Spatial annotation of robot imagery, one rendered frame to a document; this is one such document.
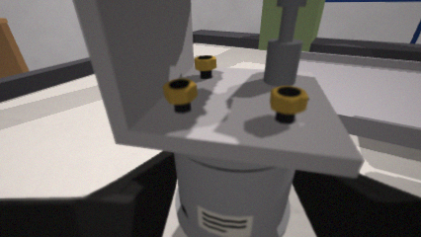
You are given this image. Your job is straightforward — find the red screwdriver handle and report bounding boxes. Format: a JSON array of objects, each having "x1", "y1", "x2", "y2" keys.
[{"x1": 264, "y1": 0, "x2": 307, "y2": 87}]

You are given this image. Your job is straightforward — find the yellow hex nut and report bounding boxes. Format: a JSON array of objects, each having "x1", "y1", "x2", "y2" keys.
[
  {"x1": 195, "y1": 55, "x2": 216, "y2": 71},
  {"x1": 163, "y1": 78, "x2": 198, "y2": 105},
  {"x1": 270, "y1": 86, "x2": 308, "y2": 115}
]

